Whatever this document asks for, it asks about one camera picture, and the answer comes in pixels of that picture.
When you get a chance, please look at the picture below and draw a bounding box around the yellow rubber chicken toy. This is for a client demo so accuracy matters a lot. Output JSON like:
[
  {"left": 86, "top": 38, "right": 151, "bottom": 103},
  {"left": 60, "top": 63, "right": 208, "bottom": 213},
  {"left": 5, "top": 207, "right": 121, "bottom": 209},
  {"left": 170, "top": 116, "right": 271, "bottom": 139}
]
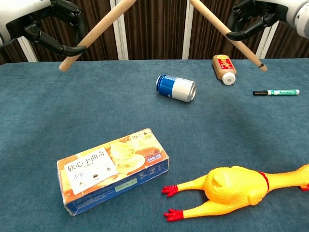
[{"left": 161, "top": 163, "right": 309, "bottom": 223}]

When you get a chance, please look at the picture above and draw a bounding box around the white partition frame post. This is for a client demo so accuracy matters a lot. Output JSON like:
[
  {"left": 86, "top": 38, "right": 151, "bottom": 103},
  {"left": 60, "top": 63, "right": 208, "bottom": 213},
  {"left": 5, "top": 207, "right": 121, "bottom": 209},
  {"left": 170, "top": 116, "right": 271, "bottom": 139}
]
[
  {"left": 109, "top": 0, "right": 129, "bottom": 60},
  {"left": 254, "top": 20, "right": 281, "bottom": 59},
  {"left": 16, "top": 36, "right": 39, "bottom": 62},
  {"left": 182, "top": 0, "right": 195, "bottom": 60}
]

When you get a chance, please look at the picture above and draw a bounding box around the dark brown curtain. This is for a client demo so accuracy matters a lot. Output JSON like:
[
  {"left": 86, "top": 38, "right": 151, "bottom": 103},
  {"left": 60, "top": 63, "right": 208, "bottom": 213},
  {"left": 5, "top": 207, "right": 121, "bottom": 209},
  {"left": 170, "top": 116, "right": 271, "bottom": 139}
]
[{"left": 0, "top": 0, "right": 309, "bottom": 65}]

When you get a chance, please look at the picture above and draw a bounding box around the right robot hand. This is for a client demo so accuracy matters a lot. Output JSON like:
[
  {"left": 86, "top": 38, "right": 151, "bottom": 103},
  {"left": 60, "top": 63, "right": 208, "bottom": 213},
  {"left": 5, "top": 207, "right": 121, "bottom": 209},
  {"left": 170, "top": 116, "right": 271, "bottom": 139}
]
[{"left": 225, "top": 0, "right": 300, "bottom": 42}]

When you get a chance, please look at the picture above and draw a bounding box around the brown bottle with red label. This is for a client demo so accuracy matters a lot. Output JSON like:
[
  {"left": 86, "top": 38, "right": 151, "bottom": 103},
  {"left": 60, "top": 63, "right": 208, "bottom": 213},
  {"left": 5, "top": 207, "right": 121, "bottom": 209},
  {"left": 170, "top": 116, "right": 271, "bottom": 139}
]
[{"left": 212, "top": 54, "right": 238, "bottom": 86}]

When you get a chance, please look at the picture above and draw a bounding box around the blue felt table mat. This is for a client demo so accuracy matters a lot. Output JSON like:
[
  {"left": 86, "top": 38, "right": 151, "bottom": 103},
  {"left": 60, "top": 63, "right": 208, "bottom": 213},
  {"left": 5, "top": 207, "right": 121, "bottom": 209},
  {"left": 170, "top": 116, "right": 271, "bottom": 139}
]
[{"left": 0, "top": 57, "right": 309, "bottom": 232}]

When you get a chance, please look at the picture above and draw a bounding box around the orange cookie box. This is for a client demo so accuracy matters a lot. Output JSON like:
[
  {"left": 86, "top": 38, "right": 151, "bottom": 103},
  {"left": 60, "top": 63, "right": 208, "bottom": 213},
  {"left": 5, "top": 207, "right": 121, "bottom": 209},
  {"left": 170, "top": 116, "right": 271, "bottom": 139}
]
[{"left": 56, "top": 128, "right": 170, "bottom": 217}]

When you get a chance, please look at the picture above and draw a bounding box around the wooden drumstick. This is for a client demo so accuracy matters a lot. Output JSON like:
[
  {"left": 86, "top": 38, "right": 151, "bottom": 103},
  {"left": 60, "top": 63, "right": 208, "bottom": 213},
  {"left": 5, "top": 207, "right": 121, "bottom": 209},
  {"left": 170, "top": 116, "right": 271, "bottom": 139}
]
[
  {"left": 58, "top": 0, "right": 138, "bottom": 73},
  {"left": 189, "top": 0, "right": 268, "bottom": 73}
]

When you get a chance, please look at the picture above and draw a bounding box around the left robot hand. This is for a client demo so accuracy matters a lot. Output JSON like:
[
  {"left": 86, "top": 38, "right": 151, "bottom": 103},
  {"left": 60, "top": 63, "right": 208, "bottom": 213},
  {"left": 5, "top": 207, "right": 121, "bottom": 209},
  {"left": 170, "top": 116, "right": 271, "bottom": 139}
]
[{"left": 0, "top": 0, "right": 87, "bottom": 57}]

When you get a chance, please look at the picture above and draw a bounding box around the green and white marker pen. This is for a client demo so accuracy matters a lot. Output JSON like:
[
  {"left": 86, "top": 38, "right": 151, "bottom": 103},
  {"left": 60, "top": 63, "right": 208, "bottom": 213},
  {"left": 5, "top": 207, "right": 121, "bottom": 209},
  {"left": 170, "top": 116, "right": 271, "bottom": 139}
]
[{"left": 253, "top": 89, "right": 301, "bottom": 97}]

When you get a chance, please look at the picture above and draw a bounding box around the blue and white drink can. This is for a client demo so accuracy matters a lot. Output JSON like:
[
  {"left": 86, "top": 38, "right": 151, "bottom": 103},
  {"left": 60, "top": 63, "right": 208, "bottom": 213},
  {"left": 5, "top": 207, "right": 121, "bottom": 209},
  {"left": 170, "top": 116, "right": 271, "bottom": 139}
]
[{"left": 155, "top": 74, "right": 197, "bottom": 103}]

